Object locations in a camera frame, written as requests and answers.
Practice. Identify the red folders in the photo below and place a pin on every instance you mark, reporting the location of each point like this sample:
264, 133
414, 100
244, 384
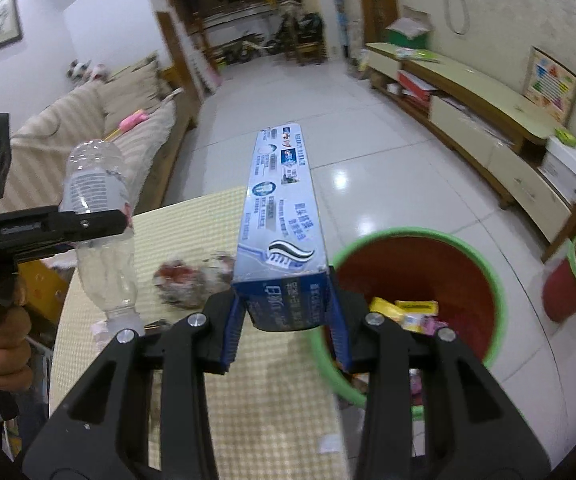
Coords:
415, 85

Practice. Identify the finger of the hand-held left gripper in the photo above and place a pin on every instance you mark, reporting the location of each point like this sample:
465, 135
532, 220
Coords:
43, 227

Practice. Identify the yellow orange snack box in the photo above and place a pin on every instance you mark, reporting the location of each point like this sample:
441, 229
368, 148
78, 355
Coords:
417, 311

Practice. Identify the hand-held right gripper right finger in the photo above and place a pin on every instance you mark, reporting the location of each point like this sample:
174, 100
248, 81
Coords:
340, 347

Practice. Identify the green white box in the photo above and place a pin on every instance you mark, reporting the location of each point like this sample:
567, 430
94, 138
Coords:
407, 30

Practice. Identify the framed star checkers board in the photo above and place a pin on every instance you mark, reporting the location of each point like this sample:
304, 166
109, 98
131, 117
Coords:
550, 84

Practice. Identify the beige striped sofa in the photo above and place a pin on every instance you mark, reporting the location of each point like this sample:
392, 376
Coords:
68, 120

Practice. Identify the white paper scrap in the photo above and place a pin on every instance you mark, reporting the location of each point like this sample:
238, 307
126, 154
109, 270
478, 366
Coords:
330, 442

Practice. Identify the blue toothpaste box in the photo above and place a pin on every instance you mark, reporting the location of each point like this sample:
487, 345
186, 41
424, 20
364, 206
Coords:
280, 210

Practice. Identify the beige checkered tablecloth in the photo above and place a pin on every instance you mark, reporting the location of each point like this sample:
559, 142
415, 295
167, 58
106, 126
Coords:
278, 410

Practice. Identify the crumpled silver foil wrapper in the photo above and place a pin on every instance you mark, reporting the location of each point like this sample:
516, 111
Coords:
178, 282

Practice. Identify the wooden chair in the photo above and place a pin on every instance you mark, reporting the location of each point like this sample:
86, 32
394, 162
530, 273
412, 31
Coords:
310, 54

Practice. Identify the pink toy with yellow stick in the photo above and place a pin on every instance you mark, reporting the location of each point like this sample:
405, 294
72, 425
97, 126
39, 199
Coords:
130, 122

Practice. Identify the green packet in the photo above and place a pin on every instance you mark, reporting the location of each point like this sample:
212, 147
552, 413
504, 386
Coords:
566, 136

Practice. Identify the red bin with green rim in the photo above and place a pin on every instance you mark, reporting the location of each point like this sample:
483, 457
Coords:
562, 290
417, 270

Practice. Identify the dark stroller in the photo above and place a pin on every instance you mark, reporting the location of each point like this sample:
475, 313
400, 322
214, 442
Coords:
300, 27

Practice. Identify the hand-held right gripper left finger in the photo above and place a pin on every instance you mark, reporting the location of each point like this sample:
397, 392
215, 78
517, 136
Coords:
225, 332

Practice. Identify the cream wooden television cabinet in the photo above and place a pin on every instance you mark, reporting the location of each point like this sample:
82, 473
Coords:
467, 92

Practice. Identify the plush toys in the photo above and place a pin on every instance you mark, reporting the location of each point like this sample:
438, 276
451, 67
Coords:
87, 71

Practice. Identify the yellow wrapper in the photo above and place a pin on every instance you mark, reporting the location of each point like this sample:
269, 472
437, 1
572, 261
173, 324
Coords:
385, 306

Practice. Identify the pink strawberry snack box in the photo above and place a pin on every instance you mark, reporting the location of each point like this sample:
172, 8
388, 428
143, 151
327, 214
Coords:
438, 329

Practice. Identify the person's left hand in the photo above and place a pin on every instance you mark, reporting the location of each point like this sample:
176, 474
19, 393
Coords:
5, 355

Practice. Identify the clear plastic bottle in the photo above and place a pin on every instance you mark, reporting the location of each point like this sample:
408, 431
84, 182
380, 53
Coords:
93, 180

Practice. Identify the small bicycle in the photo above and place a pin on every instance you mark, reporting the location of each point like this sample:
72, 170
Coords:
250, 47

